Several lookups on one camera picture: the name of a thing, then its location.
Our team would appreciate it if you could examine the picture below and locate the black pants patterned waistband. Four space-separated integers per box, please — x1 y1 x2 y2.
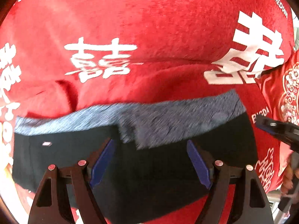
12 90 258 223

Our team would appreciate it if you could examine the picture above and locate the red sofa cover white text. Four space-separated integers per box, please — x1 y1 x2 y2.
1 0 296 223

